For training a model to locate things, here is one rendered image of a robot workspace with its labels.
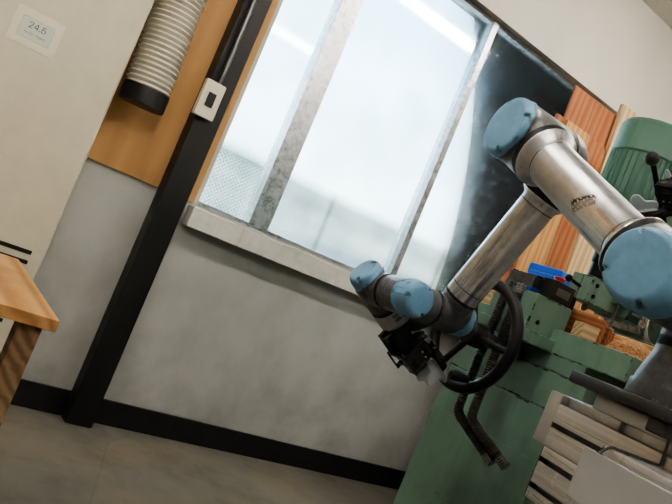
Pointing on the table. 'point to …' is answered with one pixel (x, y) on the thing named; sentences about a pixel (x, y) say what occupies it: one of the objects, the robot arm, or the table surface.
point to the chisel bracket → (592, 293)
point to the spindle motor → (618, 166)
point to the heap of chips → (630, 348)
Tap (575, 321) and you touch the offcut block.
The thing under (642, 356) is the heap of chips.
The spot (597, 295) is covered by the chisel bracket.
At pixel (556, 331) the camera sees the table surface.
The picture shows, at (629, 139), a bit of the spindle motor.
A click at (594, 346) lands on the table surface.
